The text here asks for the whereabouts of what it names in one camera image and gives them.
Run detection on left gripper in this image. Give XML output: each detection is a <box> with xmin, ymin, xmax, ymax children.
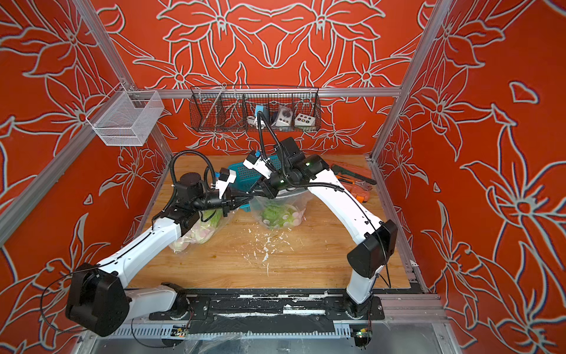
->
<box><xmin>192</xmin><ymin>188</ymin><xmax>254</xmax><ymax>219</ymax></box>

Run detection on chinese cabbage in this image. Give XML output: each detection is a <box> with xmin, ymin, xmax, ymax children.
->
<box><xmin>193</xmin><ymin>209</ymin><xmax>223</xmax><ymax>237</ymax></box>
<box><xmin>259</xmin><ymin>202</ymin><xmax>306</xmax><ymax>230</ymax></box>

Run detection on clear zipper bag pink dots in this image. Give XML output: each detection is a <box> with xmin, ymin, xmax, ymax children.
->
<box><xmin>169</xmin><ymin>209</ymin><xmax>233</xmax><ymax>253</ymax></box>

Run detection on chinese cabbage front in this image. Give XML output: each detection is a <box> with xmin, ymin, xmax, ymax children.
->
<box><xmin>193</xmin><ymin>209</ymin><xmax>223</xmax><ymax>237</ymax></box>

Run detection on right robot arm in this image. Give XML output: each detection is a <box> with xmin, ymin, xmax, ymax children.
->
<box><xmin>259</xmin><ymin>138</ymin><xmax>397</xmax><ymax>319</ymax></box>

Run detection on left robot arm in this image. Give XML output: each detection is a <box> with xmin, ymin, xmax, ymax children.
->
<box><xmin>65</xmin><ymin>173</ymin><xmax>253</xmax><ymax>336</ymax></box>

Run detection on teal plastic basket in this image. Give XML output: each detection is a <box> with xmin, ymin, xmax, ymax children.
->
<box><xmin>228</xmin><ymin>156</ymin><xmax>281</xmax><ymax>193</ymax></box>

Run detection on white socket cube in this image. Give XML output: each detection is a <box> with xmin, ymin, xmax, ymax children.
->
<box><xmin>294</xmin><ymin>114</ymin><xmax>315</xmax><ymax>129</ymax></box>

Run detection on orange tool case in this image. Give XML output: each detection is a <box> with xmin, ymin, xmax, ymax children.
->
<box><xmin>330</xmin><ymin>162</ymin><xmax>375</xmax><ymax>203</ymax></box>

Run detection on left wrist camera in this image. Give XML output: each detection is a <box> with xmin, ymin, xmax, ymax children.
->
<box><xmin>215</xmin><ymin>168</ymin><xmax>237</xmax><ymax>197</ymax></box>

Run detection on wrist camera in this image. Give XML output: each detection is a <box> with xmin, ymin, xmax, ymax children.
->
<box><xmin>215</xmin><ymin>168</ymin><xmax>237</xmax><ymax>197</ymax></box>
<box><xmin>243</xmin><ymin>150</ymin><xmax>274</xmax><ymax>178</ymax></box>

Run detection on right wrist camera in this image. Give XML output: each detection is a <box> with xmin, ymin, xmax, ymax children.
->
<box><xmin>243</xmin><ymin>150</ymin><xmax>274</xmax><ymax>178</ymax></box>

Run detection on white cable with blue box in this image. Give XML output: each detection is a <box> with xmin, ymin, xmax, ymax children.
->
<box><xmin>245</xmin><ymin>104</ymin><xmax>271</xmax><ymax>131</ymax></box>

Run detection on black wire wall basket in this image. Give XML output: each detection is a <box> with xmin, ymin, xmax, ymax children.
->
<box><xmin>190</xmin><ymin>85</ymin><xmax>322</xmax><ymax>133</ymax></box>

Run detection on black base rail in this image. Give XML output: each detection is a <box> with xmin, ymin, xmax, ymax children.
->
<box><xmin>149</xmin><ymin>291</ymin><xmax>385</xmax><ymax>338</ymax></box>

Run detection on clear mesh wall bin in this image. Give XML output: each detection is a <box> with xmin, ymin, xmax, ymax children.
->
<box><xmin>87</xmin><ymin>91</ymin><xmax>164</xmax><ymax>147</ymax></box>

